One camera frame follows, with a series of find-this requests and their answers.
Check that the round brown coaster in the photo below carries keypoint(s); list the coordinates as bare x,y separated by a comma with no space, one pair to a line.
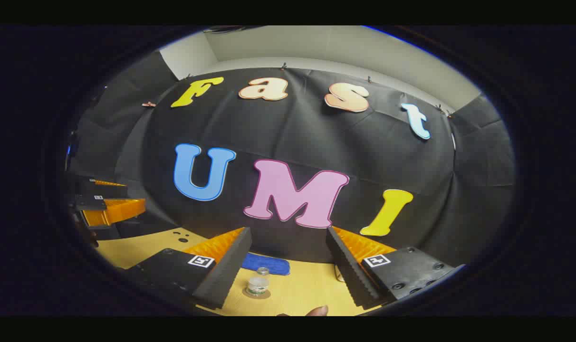
267,294

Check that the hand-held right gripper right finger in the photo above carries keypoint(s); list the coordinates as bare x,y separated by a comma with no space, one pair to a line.
350,270

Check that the clear plastic water bottle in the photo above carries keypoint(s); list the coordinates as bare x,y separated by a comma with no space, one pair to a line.
257,284

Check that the blue towel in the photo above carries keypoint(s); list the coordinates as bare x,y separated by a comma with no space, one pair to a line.
269,263

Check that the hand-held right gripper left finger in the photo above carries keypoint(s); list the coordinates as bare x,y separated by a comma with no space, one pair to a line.
226,270

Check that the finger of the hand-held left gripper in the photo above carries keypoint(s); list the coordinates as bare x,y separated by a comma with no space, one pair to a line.
119,209
108,183

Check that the black backdrop cloth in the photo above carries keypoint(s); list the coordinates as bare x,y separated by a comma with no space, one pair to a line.
316,133

